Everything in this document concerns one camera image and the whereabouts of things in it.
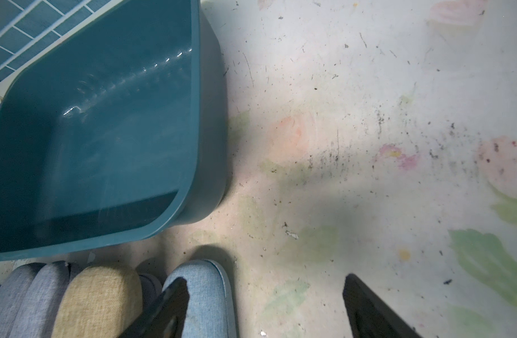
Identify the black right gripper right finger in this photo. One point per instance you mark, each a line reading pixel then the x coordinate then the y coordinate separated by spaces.
pixel 369 316

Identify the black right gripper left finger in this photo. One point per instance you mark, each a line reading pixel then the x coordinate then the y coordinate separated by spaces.
pixel 166 316

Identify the light blue glasses case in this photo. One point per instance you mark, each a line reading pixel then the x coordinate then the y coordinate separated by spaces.
pixel 210 311

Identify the tan fabric glasses case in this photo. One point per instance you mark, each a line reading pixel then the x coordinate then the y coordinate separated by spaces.
pixel 102 301

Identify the lavender fabric glasses case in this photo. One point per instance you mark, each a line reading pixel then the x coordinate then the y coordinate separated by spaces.
pixel 13 292

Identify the teal plastic storage bin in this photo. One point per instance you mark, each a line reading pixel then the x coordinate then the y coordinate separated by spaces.
pixel 114 135

